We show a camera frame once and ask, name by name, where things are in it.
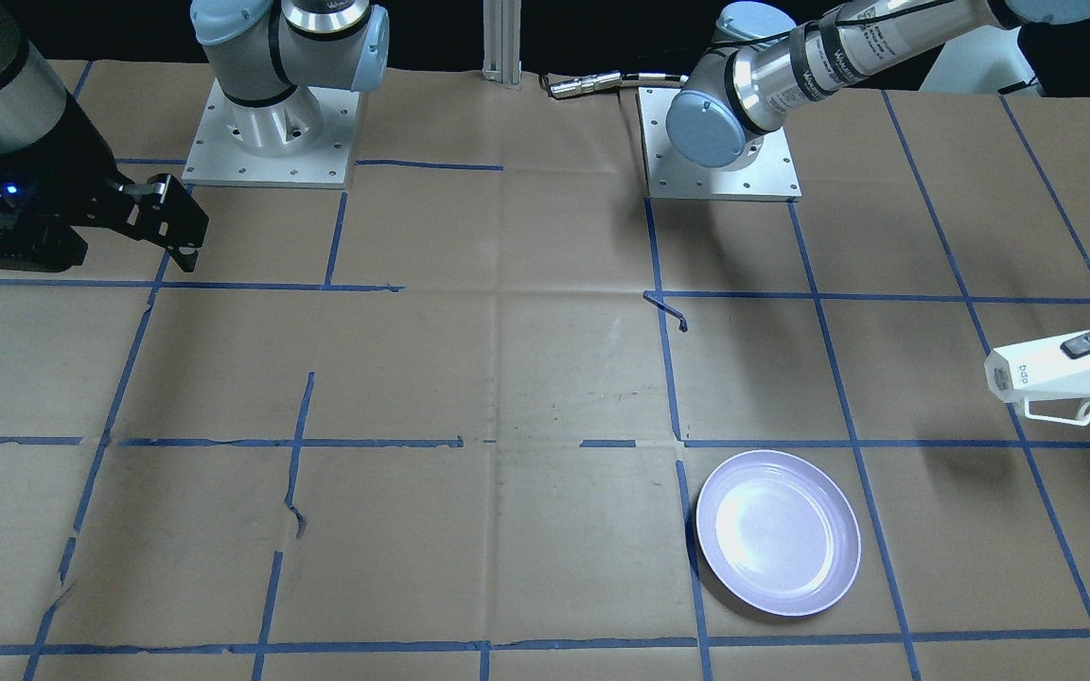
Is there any black cable with metal connector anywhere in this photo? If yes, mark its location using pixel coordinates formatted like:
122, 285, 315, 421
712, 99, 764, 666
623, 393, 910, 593
543, 71, 693, 100

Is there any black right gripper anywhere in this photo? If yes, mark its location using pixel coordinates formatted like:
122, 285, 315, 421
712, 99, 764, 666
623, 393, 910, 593
0, 146, 209, 273

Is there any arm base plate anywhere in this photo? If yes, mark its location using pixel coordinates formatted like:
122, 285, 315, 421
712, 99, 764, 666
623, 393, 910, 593
182, 82, 362, 190
639, 87, 803, 200

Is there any aluminium profile post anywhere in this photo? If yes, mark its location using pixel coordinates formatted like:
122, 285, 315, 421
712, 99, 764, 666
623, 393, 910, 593
481, 0, 522, 89

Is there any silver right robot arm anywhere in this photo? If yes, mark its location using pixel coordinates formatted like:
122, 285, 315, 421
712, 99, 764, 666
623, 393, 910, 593
0, 1, 390, 273

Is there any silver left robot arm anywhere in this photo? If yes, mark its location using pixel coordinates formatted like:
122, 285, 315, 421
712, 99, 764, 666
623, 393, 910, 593
642, 1, 1090, 307

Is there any lavender round plate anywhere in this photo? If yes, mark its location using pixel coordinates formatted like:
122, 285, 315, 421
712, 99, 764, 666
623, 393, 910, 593
694, 449, 864, 618

